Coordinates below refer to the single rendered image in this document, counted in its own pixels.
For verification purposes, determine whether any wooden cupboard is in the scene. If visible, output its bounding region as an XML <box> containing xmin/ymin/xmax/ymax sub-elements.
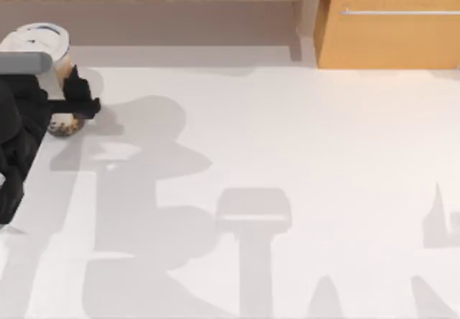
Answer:
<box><xmin>313</xmin><ymin>0</ymin><xmax>460</xmax><ymax>71</ymax></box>

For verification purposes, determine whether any milk tea cup white lid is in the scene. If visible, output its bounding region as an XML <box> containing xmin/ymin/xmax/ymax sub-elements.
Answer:
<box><xmin>0</xmin><ymin>22</ymin><xmax>88</xmax><ymax>138</ymax></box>

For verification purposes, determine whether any long metal handle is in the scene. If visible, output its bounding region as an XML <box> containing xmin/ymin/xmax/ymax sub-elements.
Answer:
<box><xmin>341</xmin><ymin>7</ymin><xmax>460</xmax><ymax>17</ymax></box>

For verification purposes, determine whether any pale grey rounded box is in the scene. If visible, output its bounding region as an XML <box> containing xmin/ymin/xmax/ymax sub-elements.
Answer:
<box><xmin>0</xmin><ymin>52</ymin><xmax>55</xmax><ymax>77</ymax></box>

